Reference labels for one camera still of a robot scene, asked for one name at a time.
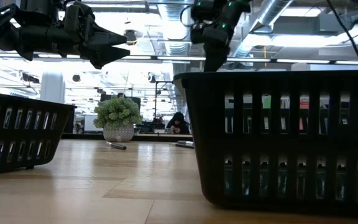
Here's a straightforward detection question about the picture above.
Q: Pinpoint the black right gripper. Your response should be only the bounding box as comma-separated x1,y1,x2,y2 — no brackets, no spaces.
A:
190,17,231,73

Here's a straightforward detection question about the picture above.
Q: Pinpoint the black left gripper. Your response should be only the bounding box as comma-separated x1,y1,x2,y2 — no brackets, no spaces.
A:
50,1,131,70

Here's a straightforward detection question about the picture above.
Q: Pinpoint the black slotted plastic basket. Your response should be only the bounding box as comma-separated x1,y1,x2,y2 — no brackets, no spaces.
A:
0,90,76,177
173,70,358,217

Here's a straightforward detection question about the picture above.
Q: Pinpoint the thin black paint brush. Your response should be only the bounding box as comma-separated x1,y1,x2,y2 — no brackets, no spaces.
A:
169,142,195,149
105,141,127,151

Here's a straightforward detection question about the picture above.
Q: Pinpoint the pink paint bottle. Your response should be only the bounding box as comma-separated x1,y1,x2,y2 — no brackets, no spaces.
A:
299,98,310,131

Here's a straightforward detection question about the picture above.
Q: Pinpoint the black ceiling dome device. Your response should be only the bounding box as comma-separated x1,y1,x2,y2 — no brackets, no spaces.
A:
124,29,138,46

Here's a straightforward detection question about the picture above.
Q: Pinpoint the black monitor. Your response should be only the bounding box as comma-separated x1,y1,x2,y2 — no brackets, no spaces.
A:
100,93,142,110

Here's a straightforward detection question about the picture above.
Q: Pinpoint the green potted plant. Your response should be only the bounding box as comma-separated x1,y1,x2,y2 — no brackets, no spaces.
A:
93,95,144,143

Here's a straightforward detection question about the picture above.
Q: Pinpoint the seated person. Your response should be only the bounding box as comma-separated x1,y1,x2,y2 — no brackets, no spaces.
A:
165,111,190,135

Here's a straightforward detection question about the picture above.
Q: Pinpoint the black aluminium table frame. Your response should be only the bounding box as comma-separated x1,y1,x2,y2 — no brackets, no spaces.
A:
61,133,194,140

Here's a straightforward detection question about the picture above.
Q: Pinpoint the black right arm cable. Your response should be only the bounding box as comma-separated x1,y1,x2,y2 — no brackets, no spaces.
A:
326,0,358,70

